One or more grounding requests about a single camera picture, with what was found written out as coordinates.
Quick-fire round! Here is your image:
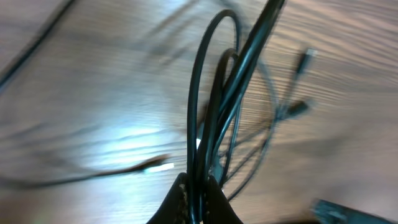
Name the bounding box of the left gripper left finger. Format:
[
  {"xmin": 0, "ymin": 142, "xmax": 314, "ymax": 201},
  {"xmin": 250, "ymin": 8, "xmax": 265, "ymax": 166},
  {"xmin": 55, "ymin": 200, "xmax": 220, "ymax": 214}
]
[{"xmin": 147, "ymin": 172, "xmax": 189, "ymax": 224}]

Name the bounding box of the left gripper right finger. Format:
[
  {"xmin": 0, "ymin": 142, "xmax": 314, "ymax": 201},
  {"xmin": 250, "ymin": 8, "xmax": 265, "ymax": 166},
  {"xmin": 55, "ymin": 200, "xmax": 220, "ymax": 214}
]
[{"xmin": 203, "ymin": 175, "xmax": 243, "ymax": 224}]

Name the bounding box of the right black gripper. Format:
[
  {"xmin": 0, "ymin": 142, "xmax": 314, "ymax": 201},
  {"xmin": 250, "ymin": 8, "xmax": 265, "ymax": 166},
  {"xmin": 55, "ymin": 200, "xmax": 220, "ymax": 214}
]
[{"xmin": 312, "ymin": 200, "xmax": 395, "ymax": 224}]

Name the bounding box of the short black USB cable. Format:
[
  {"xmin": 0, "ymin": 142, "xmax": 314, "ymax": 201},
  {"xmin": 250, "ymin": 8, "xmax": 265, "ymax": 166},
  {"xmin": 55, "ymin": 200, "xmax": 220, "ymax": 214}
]
[{"xmin": 186, "ymin": 9, "xmax": 318, "ymax": 202}]

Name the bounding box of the long black USB cable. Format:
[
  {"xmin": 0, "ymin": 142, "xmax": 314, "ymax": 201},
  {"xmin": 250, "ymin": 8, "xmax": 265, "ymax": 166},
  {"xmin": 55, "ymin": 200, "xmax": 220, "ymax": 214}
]
[{"xmin": 0, "ymin": 0, "xmax": 285, "ymax": 224}]

